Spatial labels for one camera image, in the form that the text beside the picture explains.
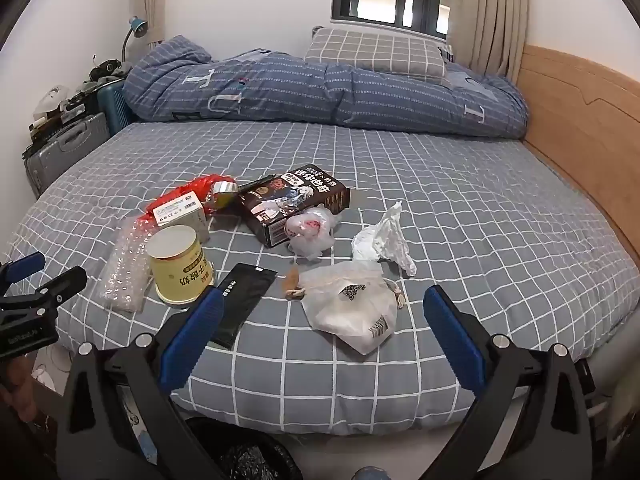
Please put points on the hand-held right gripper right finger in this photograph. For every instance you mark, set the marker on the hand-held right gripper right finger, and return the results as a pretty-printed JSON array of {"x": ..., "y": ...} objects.
[{"x": 455, "y": 330}]

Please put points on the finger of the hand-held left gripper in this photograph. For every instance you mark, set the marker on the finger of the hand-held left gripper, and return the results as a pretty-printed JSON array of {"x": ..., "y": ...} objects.
[
  {"x": 25, "y": 266},
  {"x": 62, "y": 281}
]

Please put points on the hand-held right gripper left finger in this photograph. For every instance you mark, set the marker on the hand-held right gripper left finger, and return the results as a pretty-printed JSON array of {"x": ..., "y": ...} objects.
[{"x": 200, "y": 330}]

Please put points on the yellow paper cup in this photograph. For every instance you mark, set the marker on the yellow paper cup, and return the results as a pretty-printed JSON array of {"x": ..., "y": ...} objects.
[{"x": 180, "y": 275}]

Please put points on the black packet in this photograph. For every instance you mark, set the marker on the black packet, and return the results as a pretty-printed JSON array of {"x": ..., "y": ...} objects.
[{"x": 245, "y": 290}]

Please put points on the clear bubble wrap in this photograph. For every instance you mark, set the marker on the clear bubble wrap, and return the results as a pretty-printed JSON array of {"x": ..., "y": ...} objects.
[{"x": 122, "y": 270}]

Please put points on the brown nut shell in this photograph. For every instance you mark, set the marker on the brown nut shell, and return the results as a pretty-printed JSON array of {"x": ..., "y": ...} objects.
[
  {"x": 291, "y": 280},
  {"x": 399, "y": 297}
]

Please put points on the white plastic bag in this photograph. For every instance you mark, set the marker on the white plastic bag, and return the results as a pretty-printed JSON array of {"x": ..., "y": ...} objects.
[{"x": 350, "y": 310}]

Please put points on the white tissue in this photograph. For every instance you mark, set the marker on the white tissue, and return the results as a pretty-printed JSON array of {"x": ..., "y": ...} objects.
[{"x": 380, "y": 240}]

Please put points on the small white box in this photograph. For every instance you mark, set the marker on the small white box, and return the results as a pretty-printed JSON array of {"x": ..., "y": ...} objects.
[{"x": 180, "y": 210}]

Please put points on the black trash bin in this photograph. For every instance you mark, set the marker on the black trash bin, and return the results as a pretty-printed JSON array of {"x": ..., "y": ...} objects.
[{"x": 250, "y": 460}]

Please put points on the red plastic bag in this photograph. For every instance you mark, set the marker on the red plastic bag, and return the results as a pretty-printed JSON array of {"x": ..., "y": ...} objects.
[{"x": 200, "y": 185}]

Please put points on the clear bag with pink print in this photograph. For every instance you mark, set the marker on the clear bag with pink print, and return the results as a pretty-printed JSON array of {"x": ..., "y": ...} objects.
[{"x": 310, "y": 232}]

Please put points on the brown cookie box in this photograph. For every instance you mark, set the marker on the brown cookie box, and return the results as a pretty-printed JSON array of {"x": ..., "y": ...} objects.
[{"x": 280, "y": 205}]

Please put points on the person's left hand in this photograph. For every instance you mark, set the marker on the person's left hand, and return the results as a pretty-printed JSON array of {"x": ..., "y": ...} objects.
[{"x": 17, "y": 385}]

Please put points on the grey suitcase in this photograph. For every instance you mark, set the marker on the grey suitcase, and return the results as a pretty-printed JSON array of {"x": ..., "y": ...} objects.
[{"x": 65, "y": 152}]

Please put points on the blue slipper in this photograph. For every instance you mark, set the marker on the blue slipper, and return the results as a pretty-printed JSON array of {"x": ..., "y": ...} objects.
[{"x": 371, "y": 474}]

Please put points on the white rounded device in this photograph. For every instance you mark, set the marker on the white rounded device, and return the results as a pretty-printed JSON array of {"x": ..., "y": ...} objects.
[{"x": 50, "y": 100}]

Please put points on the teal suitcase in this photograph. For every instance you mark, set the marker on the teal suitcase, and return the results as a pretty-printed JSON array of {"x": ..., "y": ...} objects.
[{"x": 112, "y": 105}]

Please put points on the black round gadget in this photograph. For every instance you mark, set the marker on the black round gadget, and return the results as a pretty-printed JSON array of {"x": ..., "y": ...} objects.
[{"x": 106, "y": 67}]

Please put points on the wooden headboard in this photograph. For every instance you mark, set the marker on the wooden headboard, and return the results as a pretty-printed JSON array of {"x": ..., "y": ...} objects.
[{"x": 575, "y": 110}]

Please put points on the blue striped quilt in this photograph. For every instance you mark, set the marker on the blue striped quilt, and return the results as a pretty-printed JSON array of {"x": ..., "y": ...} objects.
[{"x": 300, "y": 90}]

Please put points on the blue desk lamp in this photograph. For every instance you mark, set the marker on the blue desk lamp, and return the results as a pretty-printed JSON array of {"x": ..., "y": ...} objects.
[{"x": 137, "y": 25}]

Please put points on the grey checked pillow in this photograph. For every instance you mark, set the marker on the grey checked pillow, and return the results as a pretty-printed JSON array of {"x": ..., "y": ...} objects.
[{"x": 375, "y": 52}]

